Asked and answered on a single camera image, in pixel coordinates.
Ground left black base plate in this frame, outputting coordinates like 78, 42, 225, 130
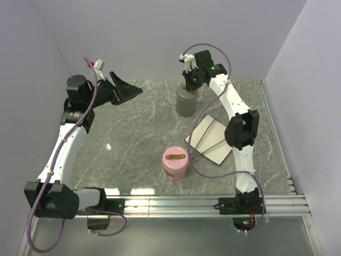
78, 198, 125, 215

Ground pink cup container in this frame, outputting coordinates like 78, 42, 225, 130
164, 165, 188, 182

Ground aluminium frame rail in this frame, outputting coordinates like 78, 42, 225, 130
107, 195, 311, 218

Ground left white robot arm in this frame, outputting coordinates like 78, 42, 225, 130
24, 71, 143, 219

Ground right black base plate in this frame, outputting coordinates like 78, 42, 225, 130
214, 196, 266, 215

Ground metal food tongs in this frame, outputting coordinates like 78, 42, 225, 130
190, 121, 232, 162

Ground grey round lid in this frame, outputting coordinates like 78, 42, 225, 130
176, 84, 198, 101

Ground tall grey cylinder container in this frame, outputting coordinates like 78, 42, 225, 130
176, 94, 197, 117

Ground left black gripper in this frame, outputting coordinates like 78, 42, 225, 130
85, 71, 143, 108

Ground white square plate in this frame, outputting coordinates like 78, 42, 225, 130
184, 114, 233, 165

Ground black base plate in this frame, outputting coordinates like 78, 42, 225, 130
78, 198, 125, 215
214, 196, 266, 215

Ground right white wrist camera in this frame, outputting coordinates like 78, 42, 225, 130
179, 54, 197, 73

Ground pink round lid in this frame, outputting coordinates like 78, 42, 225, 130
162, 146, 189, 168

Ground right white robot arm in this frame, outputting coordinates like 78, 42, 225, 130
179, 50, 262, 214

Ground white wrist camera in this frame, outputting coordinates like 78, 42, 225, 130
87, 59, 107, 80
179, 54, 197, 73

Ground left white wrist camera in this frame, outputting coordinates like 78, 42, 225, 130
87, 59, 107, 80

